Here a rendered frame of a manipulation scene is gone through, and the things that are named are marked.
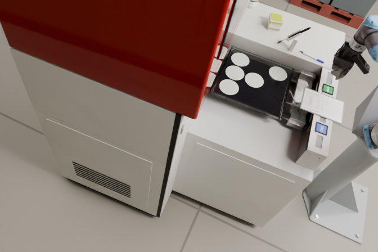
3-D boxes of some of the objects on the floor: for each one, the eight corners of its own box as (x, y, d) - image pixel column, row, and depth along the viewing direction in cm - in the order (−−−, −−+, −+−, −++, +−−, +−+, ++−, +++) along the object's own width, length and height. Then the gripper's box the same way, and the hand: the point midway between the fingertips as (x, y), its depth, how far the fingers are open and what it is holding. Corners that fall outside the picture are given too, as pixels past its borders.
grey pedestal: (367, 189, 254) (451, 131, 187) (360, 244, 228) (454, 201, 162) (302, 160, 260) (361, 95, 194) (289, 211, 235) (351, 156, 169)
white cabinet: (170, 194, 230) (187, 132, 164) (214, 94, 286) (239, 17, 219) (260, 233, 224) (314, 184, 157) (287, 122, 279) (336, 51, 213)
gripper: (346, 36, 152) (324, 68, 170) (343, 49, 147) (322, 80, 164) (364, 43, 152) (341, 74, 169) (363, 56, 146) (338, 87, 163)
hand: (338, 77), depth 165 cm, fingers closed
